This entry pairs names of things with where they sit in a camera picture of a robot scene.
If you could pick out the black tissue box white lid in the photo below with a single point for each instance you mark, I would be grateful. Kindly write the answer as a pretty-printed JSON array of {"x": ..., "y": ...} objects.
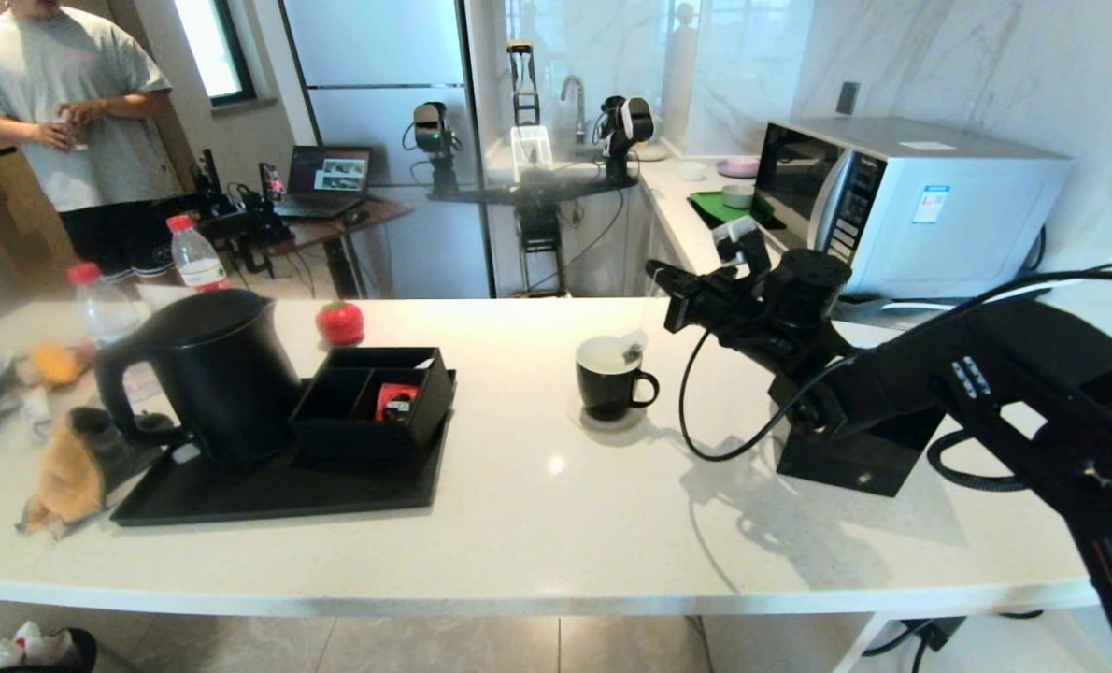
[{"x": 855, "y": 463}]

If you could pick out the black device green light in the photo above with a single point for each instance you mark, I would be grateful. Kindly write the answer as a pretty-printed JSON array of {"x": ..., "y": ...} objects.
[{"x": 433, "y": 130}]

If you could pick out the green tray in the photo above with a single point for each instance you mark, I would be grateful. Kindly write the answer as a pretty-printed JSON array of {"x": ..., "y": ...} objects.
[{"x": 705, "y": 207}]

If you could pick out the black serving tray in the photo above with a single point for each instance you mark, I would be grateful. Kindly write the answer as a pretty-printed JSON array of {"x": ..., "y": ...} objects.
[{"x": 266, "y": 491}]

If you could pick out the red packet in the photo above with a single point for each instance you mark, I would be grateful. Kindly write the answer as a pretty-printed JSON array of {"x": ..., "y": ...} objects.
[{"x": 395, "y": 400}]

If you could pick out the silver refrigerator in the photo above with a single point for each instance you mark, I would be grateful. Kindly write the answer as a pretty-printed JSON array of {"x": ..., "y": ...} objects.
[{"x": 378, "y": 56}]

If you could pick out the black power supply brick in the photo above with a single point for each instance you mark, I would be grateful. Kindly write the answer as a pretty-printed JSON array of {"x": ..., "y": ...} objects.
[{"x": 932, "y": 632}]

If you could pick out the small white cup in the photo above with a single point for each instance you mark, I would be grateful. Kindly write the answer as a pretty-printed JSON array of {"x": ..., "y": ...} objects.
[{"x": 692, "y": 172}]

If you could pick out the black framed window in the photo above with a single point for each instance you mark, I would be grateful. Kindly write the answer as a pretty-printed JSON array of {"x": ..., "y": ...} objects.
[{"x": 210, "y": 47}]

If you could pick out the red tomato kitchen timer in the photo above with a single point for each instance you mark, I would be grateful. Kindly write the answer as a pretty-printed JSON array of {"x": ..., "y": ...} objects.
[{"x": 339, "y": 322}]

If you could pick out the brown wooden desk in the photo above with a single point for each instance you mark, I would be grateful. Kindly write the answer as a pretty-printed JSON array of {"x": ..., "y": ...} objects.
[{"x": 332, "y": 232}]

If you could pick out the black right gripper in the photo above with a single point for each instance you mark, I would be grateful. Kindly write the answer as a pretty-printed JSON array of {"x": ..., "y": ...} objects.
[{"x": 719, "y": 307}]

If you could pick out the dark wall socket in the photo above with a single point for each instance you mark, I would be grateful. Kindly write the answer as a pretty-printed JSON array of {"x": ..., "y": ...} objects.
[{"x": 848, "y": 98}]

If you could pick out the black trash bin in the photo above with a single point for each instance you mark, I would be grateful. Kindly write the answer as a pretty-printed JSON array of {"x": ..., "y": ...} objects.
[{"x": 75, "y": 650}]

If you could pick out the orange round snack pack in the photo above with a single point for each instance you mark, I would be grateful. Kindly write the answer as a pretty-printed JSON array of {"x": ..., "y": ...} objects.
[{"x": 56, "y": 365}]

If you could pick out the person left hand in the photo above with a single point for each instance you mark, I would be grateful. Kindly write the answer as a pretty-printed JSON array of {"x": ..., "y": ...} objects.
[{"x": 84, "y": 112}]

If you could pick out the person grey shirt black shorts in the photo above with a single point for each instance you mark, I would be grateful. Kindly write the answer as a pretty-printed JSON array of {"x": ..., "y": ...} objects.
[{"x": 98, "y": 168}]

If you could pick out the clear water bottle red cap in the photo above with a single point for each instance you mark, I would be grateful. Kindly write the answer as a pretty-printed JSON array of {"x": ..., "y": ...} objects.
[
  {"x": 199, "y": 264},
  {"x": 106, "y": 313}
]

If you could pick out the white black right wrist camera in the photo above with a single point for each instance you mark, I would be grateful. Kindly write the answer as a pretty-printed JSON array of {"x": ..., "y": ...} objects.
[{"x": 741, "y": 238}]

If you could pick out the black electric kettle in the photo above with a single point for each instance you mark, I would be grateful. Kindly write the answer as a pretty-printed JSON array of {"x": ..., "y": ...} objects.
[{"x": 229, "y": 383}]

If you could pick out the mesh tea bag with tag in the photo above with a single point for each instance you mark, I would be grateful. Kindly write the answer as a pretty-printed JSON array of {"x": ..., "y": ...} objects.
[{"x": 632, "y": 349}]

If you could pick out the chrome faucet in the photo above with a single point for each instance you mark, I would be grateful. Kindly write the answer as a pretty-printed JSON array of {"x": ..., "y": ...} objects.
[{"x": 578, "y": 110}]

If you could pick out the black compartment box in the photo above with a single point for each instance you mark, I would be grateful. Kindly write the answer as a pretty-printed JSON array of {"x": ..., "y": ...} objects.
[{"x": 425, "y": 416}]

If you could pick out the person left forearm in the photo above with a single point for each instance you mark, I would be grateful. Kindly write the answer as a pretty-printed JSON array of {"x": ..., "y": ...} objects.
[{"x": 135, "y": 105}]

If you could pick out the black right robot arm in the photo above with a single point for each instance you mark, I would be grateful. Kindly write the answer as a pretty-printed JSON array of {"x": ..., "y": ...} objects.
[{"x": 986, "y": 383}]

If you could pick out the white bowl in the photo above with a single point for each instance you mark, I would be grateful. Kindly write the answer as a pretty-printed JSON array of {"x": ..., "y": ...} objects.
[{"x": 736, "y": 196}]

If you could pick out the black device white band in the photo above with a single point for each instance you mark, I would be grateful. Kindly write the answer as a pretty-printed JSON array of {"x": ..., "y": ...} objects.
[{"x": 626, "y": 124}]

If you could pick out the purple plate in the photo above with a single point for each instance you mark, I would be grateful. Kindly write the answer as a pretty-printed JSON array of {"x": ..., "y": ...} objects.
[{"x": 735, "y": 168}]

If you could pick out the black computer mouse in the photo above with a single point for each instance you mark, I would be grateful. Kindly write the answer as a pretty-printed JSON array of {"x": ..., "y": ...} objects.
[{"x": 358, "y": 218}]

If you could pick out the black mug white inside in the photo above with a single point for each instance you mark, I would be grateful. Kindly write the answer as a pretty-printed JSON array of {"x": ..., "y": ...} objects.
[{"x": 607, "y": 397}]

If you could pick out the person right forearm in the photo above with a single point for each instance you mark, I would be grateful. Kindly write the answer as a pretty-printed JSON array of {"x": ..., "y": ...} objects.
[{"x": 5, "y": 126}]

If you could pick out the person right hand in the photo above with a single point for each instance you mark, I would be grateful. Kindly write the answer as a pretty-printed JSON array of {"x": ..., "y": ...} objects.
[{"x": 54, "y": 136}]

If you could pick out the black rig stand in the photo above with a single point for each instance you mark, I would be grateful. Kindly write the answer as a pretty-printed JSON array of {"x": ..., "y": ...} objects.
[{"x": 537, "y": 193}]

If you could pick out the orange grey oven glove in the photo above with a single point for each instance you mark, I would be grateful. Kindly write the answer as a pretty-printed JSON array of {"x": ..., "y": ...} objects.
[{"x": 70, "y": 477}]

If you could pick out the black laptop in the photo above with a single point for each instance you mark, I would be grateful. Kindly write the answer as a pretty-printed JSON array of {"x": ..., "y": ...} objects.
[{"x": 327, "y": 178}]

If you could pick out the silver microwave oven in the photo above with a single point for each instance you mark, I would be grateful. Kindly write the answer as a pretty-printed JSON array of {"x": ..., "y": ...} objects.
[{"x": 967, "y": 224}]

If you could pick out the round translucent coaster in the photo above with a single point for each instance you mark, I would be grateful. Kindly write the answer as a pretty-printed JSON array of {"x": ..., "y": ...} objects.
[{"x": 578, "y": 421}]

